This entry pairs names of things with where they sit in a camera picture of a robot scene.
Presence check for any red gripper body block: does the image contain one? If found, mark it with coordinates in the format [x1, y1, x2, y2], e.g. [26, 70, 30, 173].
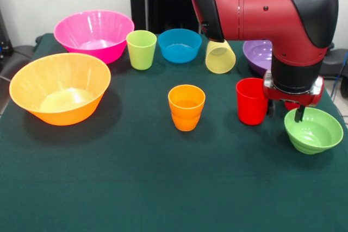
[262, 78, 325, 108]

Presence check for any red cup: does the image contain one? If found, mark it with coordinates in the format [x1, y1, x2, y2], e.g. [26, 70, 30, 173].
[235, 78, 269, 126]

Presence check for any small green bowl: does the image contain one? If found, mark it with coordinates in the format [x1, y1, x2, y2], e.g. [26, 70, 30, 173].
[284, 107, 344, 155]

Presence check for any purple bowl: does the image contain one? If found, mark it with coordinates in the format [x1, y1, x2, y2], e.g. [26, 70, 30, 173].
[242, 40, 274, 77]

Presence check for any yellow cup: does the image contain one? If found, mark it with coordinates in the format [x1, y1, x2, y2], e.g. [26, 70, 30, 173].
[204, 39, 237, 74]

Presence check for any orange cup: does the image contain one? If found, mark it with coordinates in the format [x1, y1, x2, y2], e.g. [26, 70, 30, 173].
[167, 84, 206, 132]

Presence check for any dark chair base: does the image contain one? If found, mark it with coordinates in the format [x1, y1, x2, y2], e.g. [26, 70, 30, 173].
[0, 43, 38, 79]
[322, 41, 348, 80]

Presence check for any blue bowl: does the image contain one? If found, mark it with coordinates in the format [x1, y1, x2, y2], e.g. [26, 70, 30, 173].
[158, 28, 203, 64]

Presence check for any dark green tablecloth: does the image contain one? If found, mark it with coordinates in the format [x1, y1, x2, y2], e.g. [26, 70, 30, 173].
[0, 33, 348, 232]

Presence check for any lime green cup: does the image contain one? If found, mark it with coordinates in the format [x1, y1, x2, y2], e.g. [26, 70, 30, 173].
[126, 29, 158, 71]

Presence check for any large pink bowl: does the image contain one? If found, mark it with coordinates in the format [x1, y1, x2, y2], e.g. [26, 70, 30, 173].
[53, 9, 135, 65]

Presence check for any large orange bowl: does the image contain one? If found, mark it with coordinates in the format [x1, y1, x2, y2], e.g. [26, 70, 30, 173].
[9, 52, 112, 127]

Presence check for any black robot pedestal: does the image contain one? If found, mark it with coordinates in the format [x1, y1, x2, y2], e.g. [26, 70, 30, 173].
[125, 0, 203, 35]

